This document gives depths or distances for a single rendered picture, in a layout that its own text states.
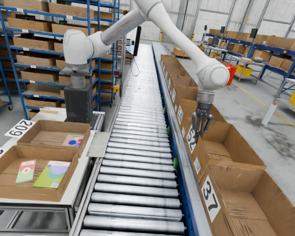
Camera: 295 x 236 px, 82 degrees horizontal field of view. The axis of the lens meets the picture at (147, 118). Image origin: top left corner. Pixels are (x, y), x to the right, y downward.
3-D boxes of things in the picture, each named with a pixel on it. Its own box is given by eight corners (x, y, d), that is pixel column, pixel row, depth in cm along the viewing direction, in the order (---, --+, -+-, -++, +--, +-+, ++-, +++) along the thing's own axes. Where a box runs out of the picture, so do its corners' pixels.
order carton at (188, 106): (175, 115, 157) (180, 99, 149) (206, 119, 159) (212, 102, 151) (183, 142, 123) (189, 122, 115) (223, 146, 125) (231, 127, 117)
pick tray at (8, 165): (17, 157, 109) (13, 144, 104) (79, 162, 111) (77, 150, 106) (-20, 196, 84) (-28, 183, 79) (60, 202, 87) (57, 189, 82)
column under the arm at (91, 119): (60, 127, 141) (54, 89, 125) (70, 112, 164) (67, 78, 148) (92, 129, 144) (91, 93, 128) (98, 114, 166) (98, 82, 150)
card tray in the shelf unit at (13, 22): (8, 26, 194) (6, 17, 189) (25, 26, 221) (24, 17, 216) (44, 32, 195) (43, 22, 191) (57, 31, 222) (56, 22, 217)
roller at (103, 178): (96, 177, 109) (96, 172, 106) (176, 184, 112) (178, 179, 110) (94, 183, 104) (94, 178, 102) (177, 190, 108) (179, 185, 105)
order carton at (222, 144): (183, 136, 121) (191, 116, 113) (222, 143, 124) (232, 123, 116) (197, 182, 87) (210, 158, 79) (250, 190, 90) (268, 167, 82)
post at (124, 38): (119, 100, 222) (122, 23, 179) (122, 100, 222) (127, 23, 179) (117, 104, 212) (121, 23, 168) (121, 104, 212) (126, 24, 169)
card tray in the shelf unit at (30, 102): (27, 105, 243) (25, 99, 238) (38, 97, 270) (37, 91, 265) (56, 108, 246) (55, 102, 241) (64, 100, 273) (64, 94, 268)
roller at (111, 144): (106, 145, 137) (106, 140, 135) (170, 151, 140) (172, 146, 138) (105, 149, 133) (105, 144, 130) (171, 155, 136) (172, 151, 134)
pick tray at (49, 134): (41, 130, 135) (39, 119, 130) (91, 134, 139) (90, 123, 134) (19, 154, 110) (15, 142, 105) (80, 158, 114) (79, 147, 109)
